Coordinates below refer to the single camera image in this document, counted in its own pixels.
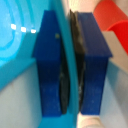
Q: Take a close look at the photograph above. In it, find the red plastic cup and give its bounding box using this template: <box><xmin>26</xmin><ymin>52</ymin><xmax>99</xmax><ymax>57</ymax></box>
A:
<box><xmin>92</xmin><ymin>0</ymin><xmax>128</xmax><ymax>56</ymax></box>

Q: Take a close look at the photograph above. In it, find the light blue bowl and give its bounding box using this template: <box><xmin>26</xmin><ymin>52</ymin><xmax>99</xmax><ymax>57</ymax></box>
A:
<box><xmin>0</xmin><ymin>0</ymin><xmax>128</xmax><ymax>128</ymax></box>

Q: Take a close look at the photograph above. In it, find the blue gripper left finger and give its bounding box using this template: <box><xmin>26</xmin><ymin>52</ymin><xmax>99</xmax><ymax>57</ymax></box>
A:
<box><xmin>32</xmin><ymin>9</ymin><xmax>71</xmax><ymax>119</ymax></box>

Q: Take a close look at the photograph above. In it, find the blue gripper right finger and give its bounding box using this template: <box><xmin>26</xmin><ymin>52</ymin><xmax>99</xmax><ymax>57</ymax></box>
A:
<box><xmin>69</xmin><ymin>10</ymin><xmax>113</xmax><ymax>116</ymax></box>

